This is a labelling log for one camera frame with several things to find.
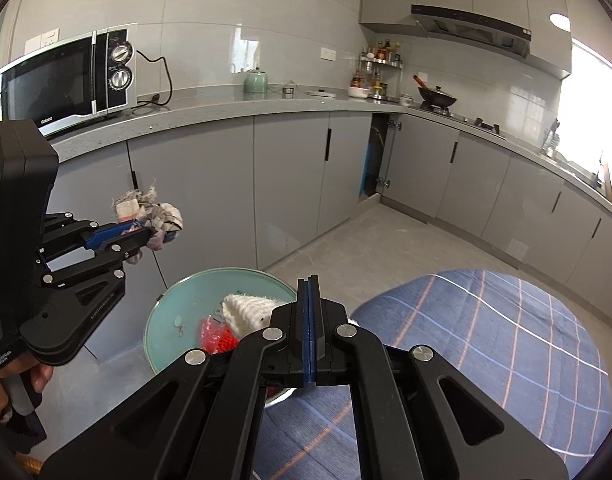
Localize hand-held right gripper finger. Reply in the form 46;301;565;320
38;276;312;480
310;274;569;480

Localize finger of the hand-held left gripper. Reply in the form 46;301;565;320
38;211;138;261
20;227;153;367

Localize patterned cloth rag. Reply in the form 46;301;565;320
111;180;183;266

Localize white foam fruit net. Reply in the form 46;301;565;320
221;292;294;338

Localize teal cartoon print bin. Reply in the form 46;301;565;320
143;267;299;406

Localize long red mesh bag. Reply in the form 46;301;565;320
196;316;242;356

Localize person's left hand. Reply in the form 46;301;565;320
0;362;55;423

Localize black silver microwave oven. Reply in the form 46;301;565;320
0;27;138;138

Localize grey stone kitchen countertop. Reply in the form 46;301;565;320
36;85;612;233

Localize blue plaid tablecloth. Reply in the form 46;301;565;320
253;269;612;480

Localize grey kitchen base cabinets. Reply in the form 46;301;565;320
36;110;612;366

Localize green ceramic kettle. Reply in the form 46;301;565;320
243;67;269;95

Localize black gas stove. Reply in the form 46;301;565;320
411;100;507;138

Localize black wok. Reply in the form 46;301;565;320
412;75;458;108

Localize metal corner spice rack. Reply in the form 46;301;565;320
348;52;404;101

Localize spice rack with bottles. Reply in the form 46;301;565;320
351;40;403;98

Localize knife holder with knives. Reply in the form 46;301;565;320
542;119;562;157

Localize black range hood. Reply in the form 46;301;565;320
411;4;533;58

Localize bright kitchen window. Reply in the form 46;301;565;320
556;40;612;171

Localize white wall socket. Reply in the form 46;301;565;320
25;28;60;53

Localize black microwave power cable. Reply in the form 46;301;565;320
128;50;173;110

